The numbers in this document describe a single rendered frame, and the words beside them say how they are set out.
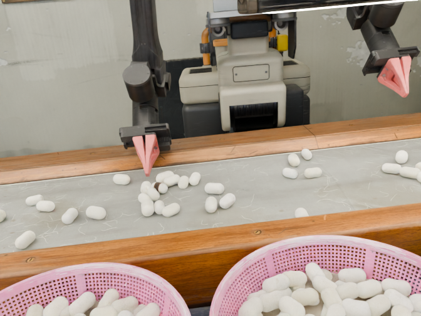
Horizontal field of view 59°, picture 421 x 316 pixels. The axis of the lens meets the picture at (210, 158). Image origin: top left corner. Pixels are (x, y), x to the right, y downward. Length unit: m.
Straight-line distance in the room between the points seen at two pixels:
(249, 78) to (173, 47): 1.46
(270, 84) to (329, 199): 0.69
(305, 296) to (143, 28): 0.61
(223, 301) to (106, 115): 2.51
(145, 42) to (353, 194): 0.52
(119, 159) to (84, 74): 2.02
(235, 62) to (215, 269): 0.87
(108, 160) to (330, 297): 0.56
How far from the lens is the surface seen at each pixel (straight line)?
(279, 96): 1.27
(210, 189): 0.67
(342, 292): 0.47
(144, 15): 0.83
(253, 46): 1.30
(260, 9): 0.52
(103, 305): 0.49
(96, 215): 0.65
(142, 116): 0.80
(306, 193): 0.67
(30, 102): 3.02
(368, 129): 0.93
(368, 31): 0.95
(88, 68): 2.82
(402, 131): 0.96
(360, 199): 0.67
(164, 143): 0.80
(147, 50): 0.85
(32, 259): 0.56
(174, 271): 0.51
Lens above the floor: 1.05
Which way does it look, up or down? 22 degrees down
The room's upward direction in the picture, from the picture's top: 5 degrees counter-clockwise
